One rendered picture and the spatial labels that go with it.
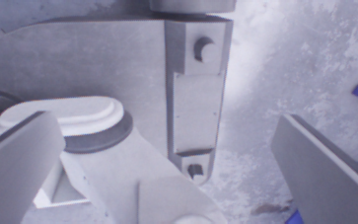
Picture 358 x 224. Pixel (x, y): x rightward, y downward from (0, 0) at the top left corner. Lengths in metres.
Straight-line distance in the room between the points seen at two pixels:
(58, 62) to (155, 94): 0.22
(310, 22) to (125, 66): 0.63
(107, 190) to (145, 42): 0.30
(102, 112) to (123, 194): 0.14
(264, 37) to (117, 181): 0.63
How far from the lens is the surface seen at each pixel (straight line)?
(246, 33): 0.71
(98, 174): 0.32
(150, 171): 0.30
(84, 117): 0.36
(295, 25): 0.81
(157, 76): 0.48
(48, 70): 0.50
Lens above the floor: 0.61
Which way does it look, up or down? 57 degrees down
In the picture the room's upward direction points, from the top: 159 degrees clockwise
